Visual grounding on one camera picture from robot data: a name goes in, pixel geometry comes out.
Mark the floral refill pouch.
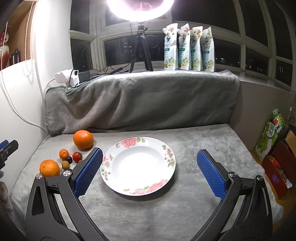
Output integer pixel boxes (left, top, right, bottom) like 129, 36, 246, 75
178, 23, 191, 70
191, 26, 203, 71
163, 23, 178, 70
200, 27, 215, 72

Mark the brown longan fruit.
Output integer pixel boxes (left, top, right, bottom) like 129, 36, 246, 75
62, 160, 70, 170

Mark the rough bumpy orange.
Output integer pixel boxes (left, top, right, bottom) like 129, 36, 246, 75
39, 159, 60, 177

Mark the red gift box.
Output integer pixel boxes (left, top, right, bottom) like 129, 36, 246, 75
262, 141, 295, 199

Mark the brown cardboard box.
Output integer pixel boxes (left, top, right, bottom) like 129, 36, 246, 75
285, 130, 296, 155

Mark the black power adapter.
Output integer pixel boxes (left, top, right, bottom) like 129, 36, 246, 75
78, 71, 90, 83

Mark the white cable on wall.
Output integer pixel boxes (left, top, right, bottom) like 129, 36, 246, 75
0, 0, 49, 129

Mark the floral white plate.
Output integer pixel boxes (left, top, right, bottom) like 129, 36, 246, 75
100, 137, 176, 196

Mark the grey blanket backrest cushion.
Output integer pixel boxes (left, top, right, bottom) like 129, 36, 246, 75
45, 71, 240, 135

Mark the green printed carton box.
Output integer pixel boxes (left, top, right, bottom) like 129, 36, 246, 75
253, 108, 286, 163

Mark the large smooth orange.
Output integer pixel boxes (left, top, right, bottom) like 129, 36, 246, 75
73, 130, 94, 150

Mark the small mandarin orange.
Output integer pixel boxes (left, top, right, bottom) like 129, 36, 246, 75
59, 149, 69, 160

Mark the black cable on sill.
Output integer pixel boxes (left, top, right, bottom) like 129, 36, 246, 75
89, 66, 132, 78

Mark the dark purple grape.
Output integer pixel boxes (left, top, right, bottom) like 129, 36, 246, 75
64, 156, 73, 164

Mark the red tomato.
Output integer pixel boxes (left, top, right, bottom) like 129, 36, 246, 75
72, 152, 83, 163

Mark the red white ceramic vase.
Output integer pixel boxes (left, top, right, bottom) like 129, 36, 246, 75
0, 27, 10, 70

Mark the bright ring light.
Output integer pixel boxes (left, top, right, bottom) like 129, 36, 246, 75
106, 1, 174, 22

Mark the white plug charger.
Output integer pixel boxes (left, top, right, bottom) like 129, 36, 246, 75
68, 69, 79, 87

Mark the white power strip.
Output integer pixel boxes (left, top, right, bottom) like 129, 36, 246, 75
54, 69, 74, 84

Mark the black tripod stand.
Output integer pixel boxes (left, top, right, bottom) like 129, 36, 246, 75
124, 22, 153, 73

